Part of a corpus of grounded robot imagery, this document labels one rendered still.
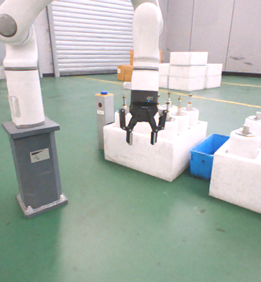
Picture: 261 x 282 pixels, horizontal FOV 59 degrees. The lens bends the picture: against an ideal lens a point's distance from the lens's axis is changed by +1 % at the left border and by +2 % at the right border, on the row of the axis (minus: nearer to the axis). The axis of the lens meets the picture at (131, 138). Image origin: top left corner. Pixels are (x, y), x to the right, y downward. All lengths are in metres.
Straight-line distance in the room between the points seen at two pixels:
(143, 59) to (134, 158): 0.58
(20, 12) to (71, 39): 5.44
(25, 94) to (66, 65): 5.34
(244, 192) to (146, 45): 0.60
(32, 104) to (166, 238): 0.57
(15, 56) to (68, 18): 5.43
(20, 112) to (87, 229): 0.42
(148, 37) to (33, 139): 0.45
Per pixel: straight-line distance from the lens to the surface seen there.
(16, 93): 0.77
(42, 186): 0.85
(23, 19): 0.74
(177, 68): 3.68
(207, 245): 0.76
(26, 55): 0.79
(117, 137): 1.11
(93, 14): 6.51
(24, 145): 0.78
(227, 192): 0.94
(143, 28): 0.62
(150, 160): 1.03
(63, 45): 6.10
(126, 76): 4.80
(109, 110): 1.27
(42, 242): 0.78
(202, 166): 1.06
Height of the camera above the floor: 0.52
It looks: 20 degrees down
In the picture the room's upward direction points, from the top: straight up
